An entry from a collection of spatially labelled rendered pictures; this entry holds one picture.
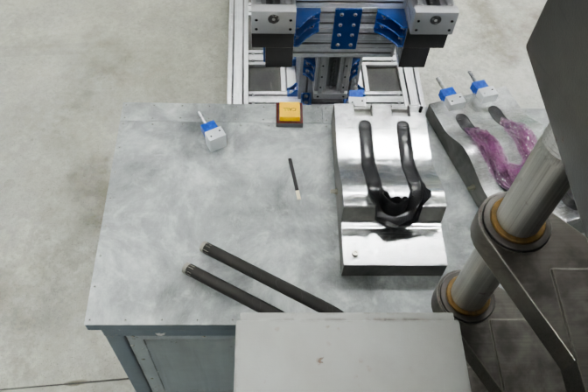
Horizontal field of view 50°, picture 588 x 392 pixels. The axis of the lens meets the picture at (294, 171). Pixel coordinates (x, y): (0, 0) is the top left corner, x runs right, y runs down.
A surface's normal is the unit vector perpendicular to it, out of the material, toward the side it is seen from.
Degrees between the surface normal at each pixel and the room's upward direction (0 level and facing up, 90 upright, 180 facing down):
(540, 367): 0
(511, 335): 0
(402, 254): 0
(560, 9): 90
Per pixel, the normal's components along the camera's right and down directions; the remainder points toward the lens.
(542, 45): -1.00, -0.01
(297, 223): 0.04, -0.57
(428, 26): 0.04, 0.82
